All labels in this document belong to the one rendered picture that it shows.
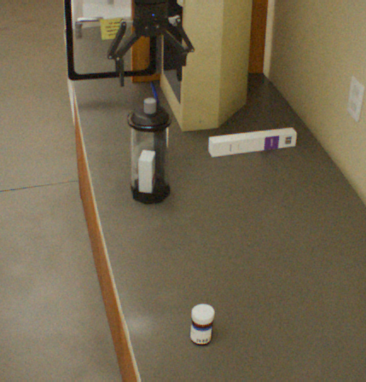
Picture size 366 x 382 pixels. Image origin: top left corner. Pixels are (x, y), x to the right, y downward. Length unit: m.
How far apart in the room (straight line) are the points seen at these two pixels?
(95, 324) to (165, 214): 1.08
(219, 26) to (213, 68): 0.14
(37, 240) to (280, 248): 1.69
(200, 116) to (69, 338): 1.10
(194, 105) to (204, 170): 0.23
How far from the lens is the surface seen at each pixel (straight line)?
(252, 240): 1.49
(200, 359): 1.22
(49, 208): 3.15
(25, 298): 2.69
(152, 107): 1.47
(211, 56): 1.78
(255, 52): 2.25
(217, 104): 1.86
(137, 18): 1.37
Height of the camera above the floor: 1.90
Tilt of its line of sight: 36 degrees down
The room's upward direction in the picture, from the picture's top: 2 degrees clockwise
